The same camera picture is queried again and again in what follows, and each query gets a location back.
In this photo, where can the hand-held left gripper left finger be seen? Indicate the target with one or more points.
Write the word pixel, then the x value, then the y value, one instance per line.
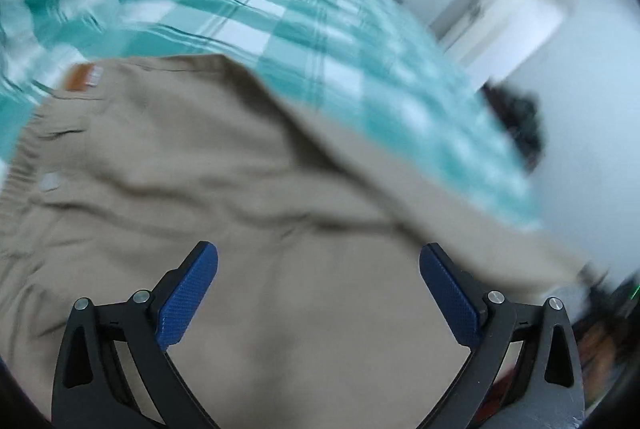
pixel 187 294

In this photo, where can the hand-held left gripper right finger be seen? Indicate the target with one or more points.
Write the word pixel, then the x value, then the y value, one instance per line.
pixel 450 296

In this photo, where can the khaki pants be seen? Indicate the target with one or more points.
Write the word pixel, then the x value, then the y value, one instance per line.
pixel 250 159

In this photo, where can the dark patterned cloth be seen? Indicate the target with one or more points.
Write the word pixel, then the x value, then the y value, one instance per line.
pixel 517 119

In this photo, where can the white door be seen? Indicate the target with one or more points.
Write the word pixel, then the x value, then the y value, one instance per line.
pixel 505 14

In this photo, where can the teal checked bed sheet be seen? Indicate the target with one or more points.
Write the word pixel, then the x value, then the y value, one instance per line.
pixel 325 9

